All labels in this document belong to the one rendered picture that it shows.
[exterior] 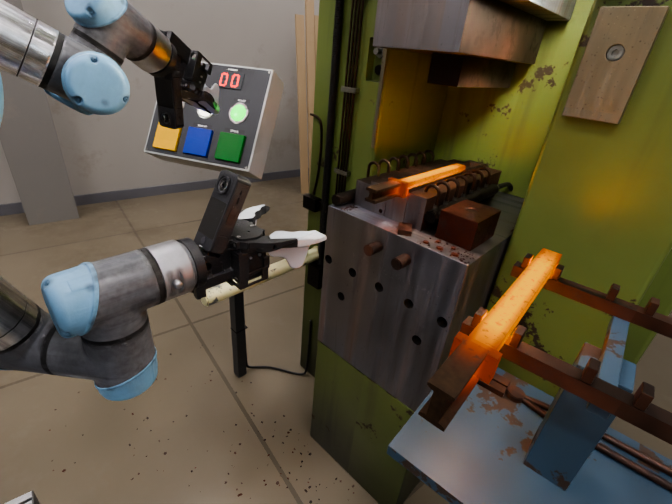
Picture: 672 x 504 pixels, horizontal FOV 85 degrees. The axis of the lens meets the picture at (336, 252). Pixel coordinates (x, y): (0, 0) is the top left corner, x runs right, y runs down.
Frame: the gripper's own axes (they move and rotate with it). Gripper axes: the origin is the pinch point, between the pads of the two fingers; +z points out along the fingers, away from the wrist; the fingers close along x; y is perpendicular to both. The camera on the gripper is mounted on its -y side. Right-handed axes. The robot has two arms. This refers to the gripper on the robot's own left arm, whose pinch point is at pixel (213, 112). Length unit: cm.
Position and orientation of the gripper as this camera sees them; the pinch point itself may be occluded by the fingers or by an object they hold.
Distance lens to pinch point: 98.2
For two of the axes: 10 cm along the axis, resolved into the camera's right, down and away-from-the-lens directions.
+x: -9.4, -2.2, 2.4
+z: 2.3, 0.7, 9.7
